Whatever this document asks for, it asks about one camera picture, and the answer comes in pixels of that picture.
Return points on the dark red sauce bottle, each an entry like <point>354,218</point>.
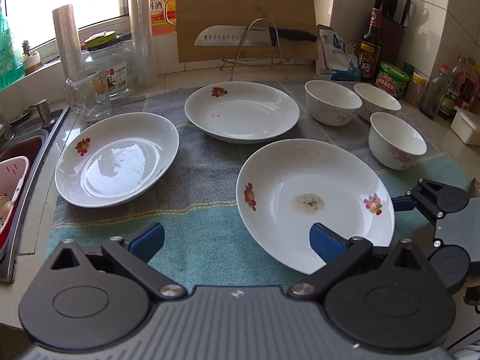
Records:
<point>460,78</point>

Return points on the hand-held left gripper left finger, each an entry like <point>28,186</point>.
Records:
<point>148,240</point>

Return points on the glass jar with yellow lid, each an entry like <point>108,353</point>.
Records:
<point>116,63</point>

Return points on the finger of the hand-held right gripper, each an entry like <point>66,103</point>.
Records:
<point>435,249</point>
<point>403,203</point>

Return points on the white plastic container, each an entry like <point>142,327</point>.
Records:
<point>467,125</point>

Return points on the bamboo cutting board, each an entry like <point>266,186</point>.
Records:
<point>225,0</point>

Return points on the metal soap dispenser pump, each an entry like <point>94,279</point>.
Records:
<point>43,110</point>

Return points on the thick plastic wrap roll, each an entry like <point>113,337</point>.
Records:
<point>142,30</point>

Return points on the steel sink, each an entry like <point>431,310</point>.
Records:
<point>33,165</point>

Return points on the small yellow lidded jar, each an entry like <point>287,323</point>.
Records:
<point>415,90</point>

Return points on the green detergent bottle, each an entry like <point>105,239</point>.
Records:
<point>7,52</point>

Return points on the thin plastic wrap roll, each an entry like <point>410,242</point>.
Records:
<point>69,41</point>

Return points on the white floral bowl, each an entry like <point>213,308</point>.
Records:
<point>397,138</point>
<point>332,97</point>
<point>378,99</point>

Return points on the white seasoning packet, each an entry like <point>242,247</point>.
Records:
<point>326,45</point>

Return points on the grey and teal checked towel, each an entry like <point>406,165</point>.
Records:
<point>210,172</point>

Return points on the small green capped jar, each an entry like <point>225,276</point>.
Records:
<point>408,69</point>

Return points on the red capped glass bottle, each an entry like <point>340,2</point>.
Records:
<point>433,93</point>

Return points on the yellow oil bottle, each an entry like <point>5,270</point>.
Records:
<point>475,82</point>

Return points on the pink plastic basket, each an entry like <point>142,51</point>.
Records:
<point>13,180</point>

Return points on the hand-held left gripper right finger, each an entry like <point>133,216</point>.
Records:
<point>326,242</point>

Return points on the dark knife block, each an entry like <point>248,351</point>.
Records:
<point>393,41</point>

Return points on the small potted plant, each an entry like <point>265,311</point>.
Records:
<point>32,60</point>

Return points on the white stained fruit print plate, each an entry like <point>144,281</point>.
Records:
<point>292,180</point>

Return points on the green label sauce bottle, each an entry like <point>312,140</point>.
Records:
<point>449,107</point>

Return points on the dark vinegar bottle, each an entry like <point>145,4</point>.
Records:
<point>370,52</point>

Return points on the orange label cooking wine bottle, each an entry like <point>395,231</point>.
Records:
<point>163,7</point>

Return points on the glass mug with print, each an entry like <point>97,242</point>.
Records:
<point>90,97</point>

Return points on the green lidded sauce jar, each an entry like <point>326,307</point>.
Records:
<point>392,80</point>

